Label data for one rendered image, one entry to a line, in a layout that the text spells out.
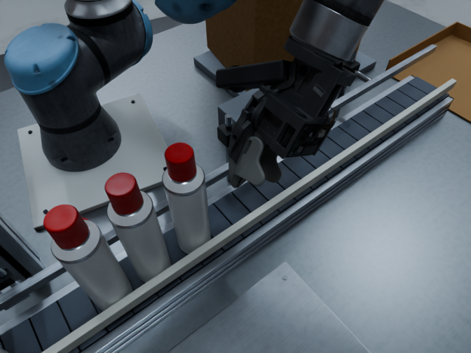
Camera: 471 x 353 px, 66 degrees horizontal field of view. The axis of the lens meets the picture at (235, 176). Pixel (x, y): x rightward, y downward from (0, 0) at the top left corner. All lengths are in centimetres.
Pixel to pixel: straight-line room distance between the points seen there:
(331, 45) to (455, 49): 82
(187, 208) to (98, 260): 12
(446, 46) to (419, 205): 57
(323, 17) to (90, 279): 37
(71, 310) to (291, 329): 30
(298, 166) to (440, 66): 56
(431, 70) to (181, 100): 64
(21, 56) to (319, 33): 46
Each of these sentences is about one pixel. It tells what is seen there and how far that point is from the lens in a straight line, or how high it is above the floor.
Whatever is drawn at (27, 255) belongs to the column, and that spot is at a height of 90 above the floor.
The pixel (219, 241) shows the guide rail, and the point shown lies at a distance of 53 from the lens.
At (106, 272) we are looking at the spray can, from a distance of 46.
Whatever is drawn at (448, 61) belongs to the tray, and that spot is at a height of 83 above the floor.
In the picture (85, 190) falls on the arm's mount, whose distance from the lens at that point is 73.
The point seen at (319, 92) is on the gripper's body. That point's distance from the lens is 41.
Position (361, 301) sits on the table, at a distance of 62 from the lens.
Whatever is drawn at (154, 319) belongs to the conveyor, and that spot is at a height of 85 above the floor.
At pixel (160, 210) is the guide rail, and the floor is 96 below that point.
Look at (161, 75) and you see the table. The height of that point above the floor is 83.
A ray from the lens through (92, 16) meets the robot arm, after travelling 70.
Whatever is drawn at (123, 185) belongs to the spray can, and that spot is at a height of 108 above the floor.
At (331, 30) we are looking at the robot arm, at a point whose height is 119.
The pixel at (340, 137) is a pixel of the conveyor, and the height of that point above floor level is 88.
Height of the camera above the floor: 138
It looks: 51 degrees down
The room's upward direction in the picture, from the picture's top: straight up
